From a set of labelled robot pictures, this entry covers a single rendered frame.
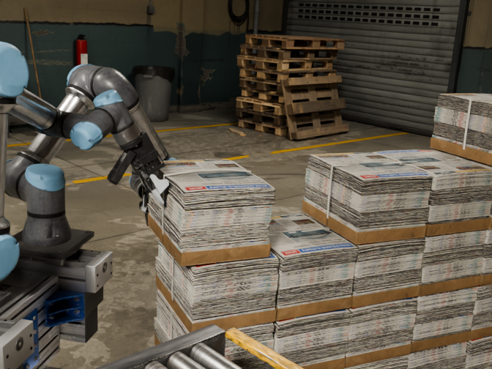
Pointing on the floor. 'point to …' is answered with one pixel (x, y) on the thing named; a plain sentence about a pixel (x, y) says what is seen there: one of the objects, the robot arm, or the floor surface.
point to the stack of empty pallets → (261, 121)
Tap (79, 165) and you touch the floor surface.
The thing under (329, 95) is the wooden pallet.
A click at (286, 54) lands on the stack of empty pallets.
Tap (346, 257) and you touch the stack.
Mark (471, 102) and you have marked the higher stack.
